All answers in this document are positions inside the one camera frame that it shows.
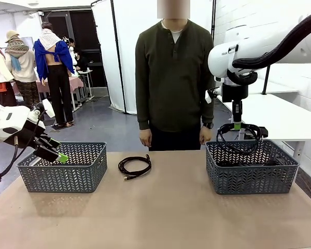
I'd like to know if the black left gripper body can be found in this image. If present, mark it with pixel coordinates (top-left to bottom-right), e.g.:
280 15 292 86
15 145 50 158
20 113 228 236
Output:
14 121 49 150

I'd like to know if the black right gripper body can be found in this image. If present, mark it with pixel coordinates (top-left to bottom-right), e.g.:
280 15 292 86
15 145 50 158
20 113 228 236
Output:
221 84 249 103

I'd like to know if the black braided USB cable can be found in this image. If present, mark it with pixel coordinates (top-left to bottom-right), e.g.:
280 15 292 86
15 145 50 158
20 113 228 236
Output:
118 154 153 182

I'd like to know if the person's left forearm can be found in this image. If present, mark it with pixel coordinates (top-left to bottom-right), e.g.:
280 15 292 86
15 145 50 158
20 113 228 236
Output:
201 88 215 125

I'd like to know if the person's right forearm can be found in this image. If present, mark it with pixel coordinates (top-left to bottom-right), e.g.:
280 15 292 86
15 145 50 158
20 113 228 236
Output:
136 88 152 130

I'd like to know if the person's left hand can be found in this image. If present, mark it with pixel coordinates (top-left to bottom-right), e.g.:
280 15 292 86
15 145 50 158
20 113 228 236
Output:
199 127 213 146

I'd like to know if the person's right hand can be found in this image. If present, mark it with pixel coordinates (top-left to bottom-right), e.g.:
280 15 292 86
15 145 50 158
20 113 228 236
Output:
139 128 153 147

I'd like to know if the grey plastic lattice basket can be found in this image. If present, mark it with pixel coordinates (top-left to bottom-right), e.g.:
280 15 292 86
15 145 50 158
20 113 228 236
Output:
205 139 300 196
16 141 108 194

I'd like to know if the black tripod stand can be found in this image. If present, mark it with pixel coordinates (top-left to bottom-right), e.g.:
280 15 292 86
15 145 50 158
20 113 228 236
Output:
262 66 272 95

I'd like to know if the large white table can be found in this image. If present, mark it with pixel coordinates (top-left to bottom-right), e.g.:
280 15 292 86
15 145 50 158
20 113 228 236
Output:
217 93 311 163

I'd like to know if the small white table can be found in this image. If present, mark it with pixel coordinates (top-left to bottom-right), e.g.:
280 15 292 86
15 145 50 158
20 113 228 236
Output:
246 77 299 95

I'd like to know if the person in green sweater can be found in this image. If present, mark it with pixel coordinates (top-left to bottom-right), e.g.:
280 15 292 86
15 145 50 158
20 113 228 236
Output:
134 0 216 151

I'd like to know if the table with pink cloth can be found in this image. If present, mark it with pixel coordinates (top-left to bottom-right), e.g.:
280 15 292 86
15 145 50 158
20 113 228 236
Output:
36 75 84 112

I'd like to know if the mannequin with hat and scarf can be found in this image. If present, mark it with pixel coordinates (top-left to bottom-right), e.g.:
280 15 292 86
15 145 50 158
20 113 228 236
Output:
4 30 41 107

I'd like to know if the mannequin with blue shirt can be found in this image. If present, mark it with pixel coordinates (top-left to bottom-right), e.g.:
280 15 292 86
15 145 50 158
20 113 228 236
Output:
33 22 76 128

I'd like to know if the small white desk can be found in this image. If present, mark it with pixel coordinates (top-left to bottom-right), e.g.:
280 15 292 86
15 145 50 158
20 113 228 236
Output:
77 68 94 102

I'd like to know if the seated person with mask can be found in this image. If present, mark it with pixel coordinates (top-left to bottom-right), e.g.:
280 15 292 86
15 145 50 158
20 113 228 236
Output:
74 50 90 71

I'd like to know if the computer monitor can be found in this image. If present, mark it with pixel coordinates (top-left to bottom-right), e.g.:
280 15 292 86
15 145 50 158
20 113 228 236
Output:
20 36 35 50

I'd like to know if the white backdrop screen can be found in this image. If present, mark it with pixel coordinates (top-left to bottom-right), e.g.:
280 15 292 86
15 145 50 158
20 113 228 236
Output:
91 0 216 115

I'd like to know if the black backdrop stand pole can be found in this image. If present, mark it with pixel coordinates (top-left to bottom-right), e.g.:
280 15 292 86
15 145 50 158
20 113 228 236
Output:
90 0 128 115

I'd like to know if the black double door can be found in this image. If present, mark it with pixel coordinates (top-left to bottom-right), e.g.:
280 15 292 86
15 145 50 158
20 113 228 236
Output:
43 9 107 89

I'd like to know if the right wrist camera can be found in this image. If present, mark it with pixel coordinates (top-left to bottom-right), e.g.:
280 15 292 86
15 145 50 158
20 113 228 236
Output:
206 87 223 104

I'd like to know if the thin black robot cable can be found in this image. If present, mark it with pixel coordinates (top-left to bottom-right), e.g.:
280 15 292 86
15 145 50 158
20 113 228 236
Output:
0 110 47 184

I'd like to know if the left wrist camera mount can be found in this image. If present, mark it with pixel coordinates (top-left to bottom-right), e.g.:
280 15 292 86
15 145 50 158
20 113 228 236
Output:
28 99 55 121

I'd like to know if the black braided cable sleeve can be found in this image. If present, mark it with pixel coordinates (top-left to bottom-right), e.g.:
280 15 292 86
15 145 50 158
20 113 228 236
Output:
227 9 311 86

